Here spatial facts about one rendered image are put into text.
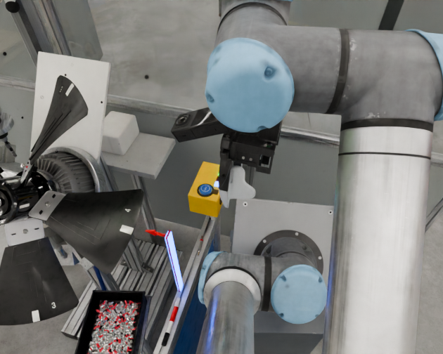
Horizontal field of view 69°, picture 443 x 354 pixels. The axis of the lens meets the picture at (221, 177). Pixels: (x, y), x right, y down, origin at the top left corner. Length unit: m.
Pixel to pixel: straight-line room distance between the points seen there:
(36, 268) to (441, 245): 2.31
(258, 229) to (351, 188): 0.62
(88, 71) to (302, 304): 0.92
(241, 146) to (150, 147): 1.09
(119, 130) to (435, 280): 2.00
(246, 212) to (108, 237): 0.36
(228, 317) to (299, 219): 0.43
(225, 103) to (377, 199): 0.15
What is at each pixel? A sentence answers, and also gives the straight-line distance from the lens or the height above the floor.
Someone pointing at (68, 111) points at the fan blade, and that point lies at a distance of 0.89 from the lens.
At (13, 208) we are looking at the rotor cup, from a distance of 0.97.
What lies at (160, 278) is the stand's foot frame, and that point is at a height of 0.07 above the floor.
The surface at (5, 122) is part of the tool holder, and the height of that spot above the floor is 1.46.
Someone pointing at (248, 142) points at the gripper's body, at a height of 1.57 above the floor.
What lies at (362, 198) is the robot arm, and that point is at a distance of 0.29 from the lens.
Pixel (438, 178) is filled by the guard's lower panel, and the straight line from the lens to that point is 1.59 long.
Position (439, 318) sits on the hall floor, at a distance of 2.33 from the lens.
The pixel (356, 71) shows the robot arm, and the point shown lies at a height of 1.75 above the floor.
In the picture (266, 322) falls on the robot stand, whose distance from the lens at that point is 0.94.
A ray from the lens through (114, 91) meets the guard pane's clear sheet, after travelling 1.61.
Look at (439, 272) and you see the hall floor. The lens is 2.48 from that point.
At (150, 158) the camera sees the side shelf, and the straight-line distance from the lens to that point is 1.48.
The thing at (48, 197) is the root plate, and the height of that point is 1.18.
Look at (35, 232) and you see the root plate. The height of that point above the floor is 1.10.
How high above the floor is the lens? 1.89
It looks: 48 degrees down
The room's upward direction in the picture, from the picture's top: straight up
